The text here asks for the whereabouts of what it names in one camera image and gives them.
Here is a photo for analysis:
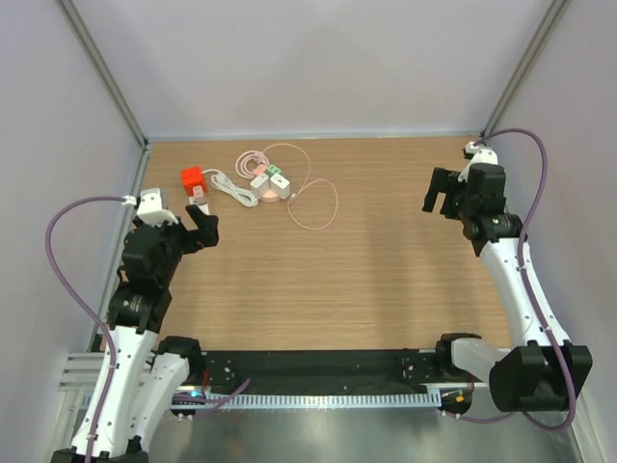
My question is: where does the red cube socket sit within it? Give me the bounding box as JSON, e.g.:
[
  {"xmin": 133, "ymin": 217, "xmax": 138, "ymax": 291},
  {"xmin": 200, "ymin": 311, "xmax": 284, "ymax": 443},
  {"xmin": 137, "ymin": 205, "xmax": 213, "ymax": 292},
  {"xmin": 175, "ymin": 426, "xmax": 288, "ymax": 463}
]
[{"xmin": 180, "ymin": 166, "xmax": 208, "ymax": 198}]

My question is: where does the white green power strip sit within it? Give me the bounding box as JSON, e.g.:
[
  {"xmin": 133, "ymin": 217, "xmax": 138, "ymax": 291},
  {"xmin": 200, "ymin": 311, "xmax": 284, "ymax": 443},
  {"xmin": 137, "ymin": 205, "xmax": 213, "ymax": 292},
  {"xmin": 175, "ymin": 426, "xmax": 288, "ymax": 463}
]
[{"xmin": 189, "ymin": 186, "xmax": 210, "ymax": 215}]

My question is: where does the purple cable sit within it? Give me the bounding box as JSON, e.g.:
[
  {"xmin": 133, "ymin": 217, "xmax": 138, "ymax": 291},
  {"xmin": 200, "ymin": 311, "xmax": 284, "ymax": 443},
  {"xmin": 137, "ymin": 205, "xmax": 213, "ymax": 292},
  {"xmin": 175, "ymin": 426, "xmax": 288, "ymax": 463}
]
[
  {"xmin": 455, "ymin": 127, "xmax": 577, "ymax": 430},
  {"xmin": 44, "ymin": 195, "xmax": 141, "ymax": 457}
]

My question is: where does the white charger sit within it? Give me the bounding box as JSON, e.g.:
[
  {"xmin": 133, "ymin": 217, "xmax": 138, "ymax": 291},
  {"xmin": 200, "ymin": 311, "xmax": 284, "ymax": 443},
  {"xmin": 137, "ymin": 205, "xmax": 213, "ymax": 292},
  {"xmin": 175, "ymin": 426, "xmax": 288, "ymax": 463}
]
[
  {"xmin": 250, "ymin": 173, "xmax": 270, "ymax": 198},
  {"xmin": 270, "ymin": 174, "xmax": 290, "ymax": 200}
]

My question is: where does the green usb charger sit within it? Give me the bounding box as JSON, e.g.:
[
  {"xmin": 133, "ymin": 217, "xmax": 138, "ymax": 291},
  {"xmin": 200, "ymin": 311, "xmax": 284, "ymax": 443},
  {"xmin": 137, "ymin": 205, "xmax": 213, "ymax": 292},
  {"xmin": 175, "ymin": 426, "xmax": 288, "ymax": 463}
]
[{"xmin": 267, "ymin": 164, "xmax": 282, "ymax": 176}]

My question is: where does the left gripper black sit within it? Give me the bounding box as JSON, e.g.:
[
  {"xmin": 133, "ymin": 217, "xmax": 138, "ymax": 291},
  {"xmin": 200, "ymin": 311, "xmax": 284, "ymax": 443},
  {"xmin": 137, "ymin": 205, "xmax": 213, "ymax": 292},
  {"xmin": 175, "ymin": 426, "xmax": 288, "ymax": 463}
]
[{"xmin": 148, "ymin": 205, "xmax": 218, "ymax": 286}]

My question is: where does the white power cord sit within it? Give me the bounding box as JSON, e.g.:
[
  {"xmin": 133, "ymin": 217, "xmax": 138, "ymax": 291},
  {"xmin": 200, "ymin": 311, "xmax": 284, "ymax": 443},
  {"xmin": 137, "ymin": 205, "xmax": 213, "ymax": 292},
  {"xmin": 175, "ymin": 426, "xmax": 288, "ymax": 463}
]
[{"xmin": 201, "ymin": 168, "xmax": 260, "ymax": 209}]

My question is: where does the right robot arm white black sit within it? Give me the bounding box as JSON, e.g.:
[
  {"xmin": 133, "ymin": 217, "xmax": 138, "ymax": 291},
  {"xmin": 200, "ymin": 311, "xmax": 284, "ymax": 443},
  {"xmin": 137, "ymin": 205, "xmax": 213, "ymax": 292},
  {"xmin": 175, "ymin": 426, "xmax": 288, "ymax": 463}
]
[{"xmin": 422, "ymin": 163, "xmax": 593, "ymax": 415}]

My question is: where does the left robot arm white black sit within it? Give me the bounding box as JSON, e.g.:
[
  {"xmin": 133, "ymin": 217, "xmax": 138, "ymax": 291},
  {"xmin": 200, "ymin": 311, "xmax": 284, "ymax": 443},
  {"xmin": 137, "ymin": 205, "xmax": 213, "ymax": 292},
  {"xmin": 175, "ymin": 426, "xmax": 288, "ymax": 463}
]
[{"xmin": 51, "ymin": 204, "xmax": 219, "ymax": 462}]

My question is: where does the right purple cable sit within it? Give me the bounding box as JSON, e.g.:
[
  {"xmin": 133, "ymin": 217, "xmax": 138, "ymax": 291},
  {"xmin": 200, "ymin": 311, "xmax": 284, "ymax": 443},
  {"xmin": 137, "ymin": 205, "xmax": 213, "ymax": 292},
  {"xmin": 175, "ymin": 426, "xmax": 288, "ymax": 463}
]
[{"xmin": 455, "ymin": 127, "xmax": 577, "ymax": 430}]

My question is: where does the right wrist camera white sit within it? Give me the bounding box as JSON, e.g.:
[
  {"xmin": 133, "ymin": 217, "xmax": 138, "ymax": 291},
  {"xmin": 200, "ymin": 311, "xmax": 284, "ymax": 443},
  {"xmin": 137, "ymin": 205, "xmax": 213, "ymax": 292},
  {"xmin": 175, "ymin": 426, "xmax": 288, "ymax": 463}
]
[{"xmin": 458, "ymin": 142, "xmax": 498, "ymax": 182}]

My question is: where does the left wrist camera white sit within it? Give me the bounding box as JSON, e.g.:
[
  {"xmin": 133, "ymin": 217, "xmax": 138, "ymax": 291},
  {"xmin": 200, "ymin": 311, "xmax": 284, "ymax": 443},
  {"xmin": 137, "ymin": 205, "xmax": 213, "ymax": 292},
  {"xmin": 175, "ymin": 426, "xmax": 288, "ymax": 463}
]
[{"xmin": 137, "ymin": 188, "xmax": 178, "ymax": 227}]

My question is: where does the thin pink usb cable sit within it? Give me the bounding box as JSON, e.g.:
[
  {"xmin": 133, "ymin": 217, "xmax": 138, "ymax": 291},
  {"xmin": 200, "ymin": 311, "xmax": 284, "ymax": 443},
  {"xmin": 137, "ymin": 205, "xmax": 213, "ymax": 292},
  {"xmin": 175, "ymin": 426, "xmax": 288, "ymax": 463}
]
[{"xmin": 262, "ymin": 143, "xmax": 339, "ymax": 232}]

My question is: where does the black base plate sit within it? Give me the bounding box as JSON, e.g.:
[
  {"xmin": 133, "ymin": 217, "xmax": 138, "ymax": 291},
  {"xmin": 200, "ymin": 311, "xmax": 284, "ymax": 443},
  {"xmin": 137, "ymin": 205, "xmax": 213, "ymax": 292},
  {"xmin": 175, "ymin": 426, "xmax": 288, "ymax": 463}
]
[{"xmin": 148, "ymin": 347, "xmax": 493, "ymax": 397}]

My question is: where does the pink round socket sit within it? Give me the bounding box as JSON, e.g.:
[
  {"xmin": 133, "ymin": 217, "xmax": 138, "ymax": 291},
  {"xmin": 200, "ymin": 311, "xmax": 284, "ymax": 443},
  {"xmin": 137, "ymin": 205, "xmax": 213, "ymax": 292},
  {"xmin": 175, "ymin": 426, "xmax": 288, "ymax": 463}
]
[{"xmin": 257, "ymin": 187, "xmax": 289, "ymax": 203}]

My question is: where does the slotted cable duct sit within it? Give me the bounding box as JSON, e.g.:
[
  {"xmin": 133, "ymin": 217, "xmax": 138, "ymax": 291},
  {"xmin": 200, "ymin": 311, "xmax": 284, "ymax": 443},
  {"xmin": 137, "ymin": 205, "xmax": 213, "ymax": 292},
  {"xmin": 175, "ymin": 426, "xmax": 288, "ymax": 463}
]
[{"xmin": 167, "ymin": 389, "xmax": 442, "ymax": 411}]

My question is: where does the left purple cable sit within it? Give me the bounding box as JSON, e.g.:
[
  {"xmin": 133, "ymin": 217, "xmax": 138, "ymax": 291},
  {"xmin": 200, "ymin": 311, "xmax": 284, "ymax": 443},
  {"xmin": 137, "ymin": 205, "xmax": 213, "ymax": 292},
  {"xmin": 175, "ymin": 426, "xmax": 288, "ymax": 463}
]
[{"xmin": 44, "ymin": 195, "xmax": 141, "ymax": 457}]

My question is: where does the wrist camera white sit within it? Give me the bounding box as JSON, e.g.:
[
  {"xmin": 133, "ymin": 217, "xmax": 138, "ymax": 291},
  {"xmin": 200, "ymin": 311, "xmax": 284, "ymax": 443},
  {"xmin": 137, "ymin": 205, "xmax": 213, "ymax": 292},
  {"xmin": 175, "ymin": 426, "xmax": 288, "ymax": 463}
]
[
  {"xmin": 137, "ymin": 188, "xmax": 178, "ymax": 227},
  {"xmin": 458, "ymin": 142, "xmax": 498, "ymax": 182}
]

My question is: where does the pink socket power cord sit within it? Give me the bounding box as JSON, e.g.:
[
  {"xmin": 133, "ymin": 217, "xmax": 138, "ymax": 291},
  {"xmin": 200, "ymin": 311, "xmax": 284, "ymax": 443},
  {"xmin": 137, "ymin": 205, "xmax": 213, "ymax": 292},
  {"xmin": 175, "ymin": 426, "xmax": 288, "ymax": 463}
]
[{"xmin": 234, "ymin": 149, "xmax": 271, "ymax": 177}]

